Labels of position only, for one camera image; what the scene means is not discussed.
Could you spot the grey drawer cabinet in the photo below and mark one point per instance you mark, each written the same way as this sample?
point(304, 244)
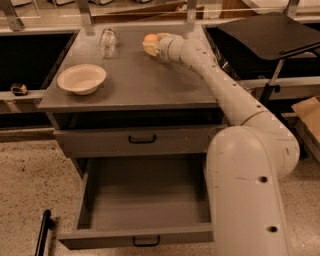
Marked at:
point(139, 91)

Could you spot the clear glass cup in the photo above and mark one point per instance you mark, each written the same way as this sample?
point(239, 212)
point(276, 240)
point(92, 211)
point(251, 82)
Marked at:
point(108, 41)

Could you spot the black tray stand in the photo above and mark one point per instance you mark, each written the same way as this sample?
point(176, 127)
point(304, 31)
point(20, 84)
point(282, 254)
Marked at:
point(271, 45)

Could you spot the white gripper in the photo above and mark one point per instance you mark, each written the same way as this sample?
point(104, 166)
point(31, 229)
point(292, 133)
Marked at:
point(164, 47)

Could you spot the open grey lower drawer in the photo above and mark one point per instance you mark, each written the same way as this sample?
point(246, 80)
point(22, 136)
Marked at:
point(142, 201)

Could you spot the orange fruit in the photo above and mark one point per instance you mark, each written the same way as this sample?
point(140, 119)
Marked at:
point(151, 38)

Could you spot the black bar bottom left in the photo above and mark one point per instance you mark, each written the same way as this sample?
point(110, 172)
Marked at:
point(47, 224)

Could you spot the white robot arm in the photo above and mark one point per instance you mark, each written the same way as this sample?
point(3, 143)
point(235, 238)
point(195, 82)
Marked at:
point(244, 161)

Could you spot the cardboard box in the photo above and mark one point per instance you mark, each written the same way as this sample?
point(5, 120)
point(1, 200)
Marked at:
point(308, 125)

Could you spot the closed grey upper drawer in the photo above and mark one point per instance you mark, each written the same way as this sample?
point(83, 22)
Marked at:
point(138, 141)

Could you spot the white paper bowl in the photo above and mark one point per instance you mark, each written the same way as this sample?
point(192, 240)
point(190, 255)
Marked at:
point(82, 79)

